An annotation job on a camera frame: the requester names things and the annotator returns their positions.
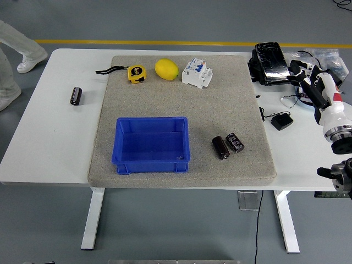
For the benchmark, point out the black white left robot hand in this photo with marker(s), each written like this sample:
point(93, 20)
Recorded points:
point(38, 262)

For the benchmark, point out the dark brown cylindrical battery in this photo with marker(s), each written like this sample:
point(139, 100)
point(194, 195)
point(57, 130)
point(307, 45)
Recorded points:
point(76, 96)
point(221, 148)

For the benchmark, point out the black printed cylindrical battery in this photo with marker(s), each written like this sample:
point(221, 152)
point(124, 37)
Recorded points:
point(235, 142)

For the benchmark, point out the blue plastic box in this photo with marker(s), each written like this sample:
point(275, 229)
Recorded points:
point(151, 163)

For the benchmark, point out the white table leg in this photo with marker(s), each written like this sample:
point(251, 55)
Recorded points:
point(93, 220)
point(287, 222)

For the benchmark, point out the grey-brown mat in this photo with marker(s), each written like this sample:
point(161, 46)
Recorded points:
point(176, 110)

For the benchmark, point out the yellow tape measure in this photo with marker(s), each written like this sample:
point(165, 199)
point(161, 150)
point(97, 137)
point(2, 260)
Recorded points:
point(136, 74)

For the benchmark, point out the person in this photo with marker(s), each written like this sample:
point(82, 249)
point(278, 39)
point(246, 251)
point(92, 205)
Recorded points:
point(16, 46)

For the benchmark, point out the yellow lemon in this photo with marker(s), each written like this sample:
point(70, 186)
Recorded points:
point(166, 69)

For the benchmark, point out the white circuit breaker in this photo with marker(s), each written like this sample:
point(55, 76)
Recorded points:
point(196, 74)

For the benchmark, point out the black power adapter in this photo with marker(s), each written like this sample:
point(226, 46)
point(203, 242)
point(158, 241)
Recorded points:
point(281, 122)

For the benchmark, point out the table control panel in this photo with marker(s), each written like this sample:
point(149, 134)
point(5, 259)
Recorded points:
point(330, 194)

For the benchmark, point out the black wrapped pack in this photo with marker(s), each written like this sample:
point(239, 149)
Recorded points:
point(272, 63)

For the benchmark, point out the clear bag of screws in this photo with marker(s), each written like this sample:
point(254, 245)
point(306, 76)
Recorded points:
point(291, 56)

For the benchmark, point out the clear bag with blue parts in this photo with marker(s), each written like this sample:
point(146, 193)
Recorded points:
point(334, 59)

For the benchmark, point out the clear plastic bracket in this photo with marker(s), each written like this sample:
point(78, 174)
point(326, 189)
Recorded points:
point(247, 200)

